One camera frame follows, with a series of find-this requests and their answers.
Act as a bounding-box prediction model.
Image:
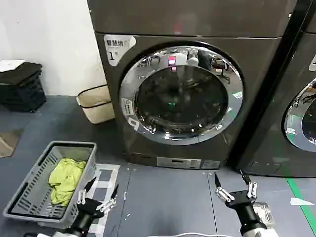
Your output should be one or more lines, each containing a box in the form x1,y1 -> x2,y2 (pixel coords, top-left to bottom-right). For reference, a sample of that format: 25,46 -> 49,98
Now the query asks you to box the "grey dryer with white label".
87,0 -> 298,171

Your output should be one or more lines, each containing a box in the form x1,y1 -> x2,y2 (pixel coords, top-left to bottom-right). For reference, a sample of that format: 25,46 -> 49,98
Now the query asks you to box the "brown cardboard piece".
0,130 -> 23,158

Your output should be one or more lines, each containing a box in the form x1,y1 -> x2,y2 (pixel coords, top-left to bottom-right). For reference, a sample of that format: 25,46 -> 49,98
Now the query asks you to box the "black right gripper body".
225,190 -> 266,233

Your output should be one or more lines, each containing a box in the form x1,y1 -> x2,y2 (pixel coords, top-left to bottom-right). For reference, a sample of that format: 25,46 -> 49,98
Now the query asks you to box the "grey plastic laundry basket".
2,141 -> 98,229

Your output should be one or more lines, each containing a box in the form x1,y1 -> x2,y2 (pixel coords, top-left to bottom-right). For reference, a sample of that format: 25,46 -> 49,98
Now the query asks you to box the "black folded cloth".
0,63 -> 43,87

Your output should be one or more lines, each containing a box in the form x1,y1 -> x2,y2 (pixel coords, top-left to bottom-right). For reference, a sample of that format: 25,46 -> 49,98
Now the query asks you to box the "beige fabric laundry hamper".
76,83 -> 116,125

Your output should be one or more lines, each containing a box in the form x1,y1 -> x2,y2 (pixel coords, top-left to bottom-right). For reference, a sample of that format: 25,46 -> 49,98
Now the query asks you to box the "round chrome glass dryer door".
118,40 -> 245,146
283,78 -> 316,153

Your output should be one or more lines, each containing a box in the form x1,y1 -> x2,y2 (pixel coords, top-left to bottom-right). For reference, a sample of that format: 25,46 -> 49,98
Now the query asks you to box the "white paper sheet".
0,59 -> 26,73

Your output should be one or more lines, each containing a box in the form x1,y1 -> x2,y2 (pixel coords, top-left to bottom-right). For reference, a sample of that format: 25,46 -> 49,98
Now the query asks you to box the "metal floor socket plate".
252,201 -> 274,226

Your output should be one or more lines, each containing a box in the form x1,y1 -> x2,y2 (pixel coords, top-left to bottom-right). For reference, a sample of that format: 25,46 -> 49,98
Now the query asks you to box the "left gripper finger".
78,176 -> 97,205
96,184 -> 119,213

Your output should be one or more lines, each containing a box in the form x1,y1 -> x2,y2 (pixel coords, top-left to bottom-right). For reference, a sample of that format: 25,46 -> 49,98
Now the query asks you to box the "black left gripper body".
70,197 -> 105,237

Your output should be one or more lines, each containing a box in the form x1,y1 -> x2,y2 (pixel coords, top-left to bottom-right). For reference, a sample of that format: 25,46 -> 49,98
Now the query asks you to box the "yellow-green garment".
48,158 -> 87,207

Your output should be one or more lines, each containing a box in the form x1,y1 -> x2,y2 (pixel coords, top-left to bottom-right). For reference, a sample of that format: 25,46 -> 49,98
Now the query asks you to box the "black plastic crate stack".
0,69 -> 47,113

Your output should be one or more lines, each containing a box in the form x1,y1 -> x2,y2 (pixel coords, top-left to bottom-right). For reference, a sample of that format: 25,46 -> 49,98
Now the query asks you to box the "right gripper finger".
214,172 -> 236,202
240,169 -> 258,198

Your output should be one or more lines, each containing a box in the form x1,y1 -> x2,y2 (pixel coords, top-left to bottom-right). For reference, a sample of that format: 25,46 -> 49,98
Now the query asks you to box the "white paper scrap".
290,197 -> 313,206

